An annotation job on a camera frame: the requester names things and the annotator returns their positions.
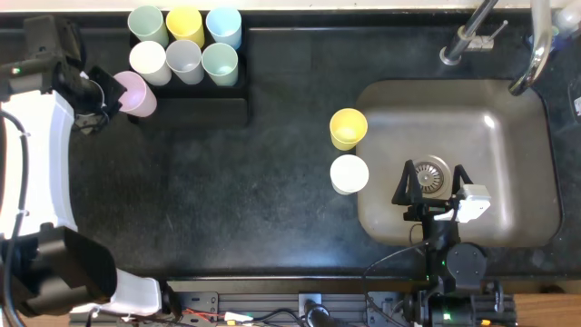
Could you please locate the pink cup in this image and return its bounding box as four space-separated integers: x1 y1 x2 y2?
113 70 159 119

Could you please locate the yellow cup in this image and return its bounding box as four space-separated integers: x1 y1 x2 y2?
164 5 206 49
329 107 369 152

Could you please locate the white cup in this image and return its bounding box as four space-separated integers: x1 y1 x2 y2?
329 154 370 196
128 40 173 87

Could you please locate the grey cup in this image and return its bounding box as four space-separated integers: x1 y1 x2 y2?
164 38 206 86

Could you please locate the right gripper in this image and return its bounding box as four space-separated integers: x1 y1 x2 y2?
391 158 474 223

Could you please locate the blue cup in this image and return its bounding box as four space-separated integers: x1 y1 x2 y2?
205 6 243 51

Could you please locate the black cable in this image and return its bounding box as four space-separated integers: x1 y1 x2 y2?
361 194 459 327
0 110 31 327

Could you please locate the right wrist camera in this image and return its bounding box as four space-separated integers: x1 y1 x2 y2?
433 183 492 224

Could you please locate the steel sink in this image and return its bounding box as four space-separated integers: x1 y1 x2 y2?
355 79 564 249

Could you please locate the black tray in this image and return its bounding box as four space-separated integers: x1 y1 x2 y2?
128 26 250 129

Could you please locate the green cup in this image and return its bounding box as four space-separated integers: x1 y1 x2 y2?
126 5 170 48
201 42 240 88

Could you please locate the steel tap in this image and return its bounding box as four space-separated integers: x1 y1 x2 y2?
438 0 555 97

